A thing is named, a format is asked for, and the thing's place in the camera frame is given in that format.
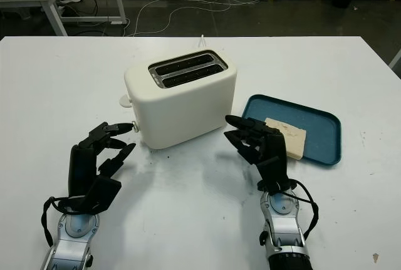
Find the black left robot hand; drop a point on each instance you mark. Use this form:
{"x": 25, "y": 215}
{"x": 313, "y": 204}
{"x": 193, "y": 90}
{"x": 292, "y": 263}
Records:
{"x": 83, "y": 166}

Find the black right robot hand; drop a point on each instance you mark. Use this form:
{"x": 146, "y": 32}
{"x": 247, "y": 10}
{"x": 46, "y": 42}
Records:
{"x": 275, "y": 157}

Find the slice of white bread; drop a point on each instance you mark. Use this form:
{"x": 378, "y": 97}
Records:
{"x": 296, "y": 140}

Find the white toaster lever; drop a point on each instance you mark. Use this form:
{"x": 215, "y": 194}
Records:
{"x": 124, "y": 101}

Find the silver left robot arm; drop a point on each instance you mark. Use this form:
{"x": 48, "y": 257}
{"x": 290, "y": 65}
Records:
{"x": 72, "y": 235}

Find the blue plastic tray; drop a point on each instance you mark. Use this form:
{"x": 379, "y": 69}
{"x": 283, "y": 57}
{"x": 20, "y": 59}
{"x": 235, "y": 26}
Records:
{"x": 322, "y": 132}

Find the small white toaster knob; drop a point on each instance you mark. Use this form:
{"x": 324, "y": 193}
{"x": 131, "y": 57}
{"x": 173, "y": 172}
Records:
{"x": 136, "y": 126}

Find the white two-slot toaster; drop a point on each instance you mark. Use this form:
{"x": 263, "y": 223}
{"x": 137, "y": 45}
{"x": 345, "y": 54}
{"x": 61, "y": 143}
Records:
{"x": 181, "y": 113}

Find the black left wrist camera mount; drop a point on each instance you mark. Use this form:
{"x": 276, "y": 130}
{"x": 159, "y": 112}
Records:
{"x": 103, "y": 193}

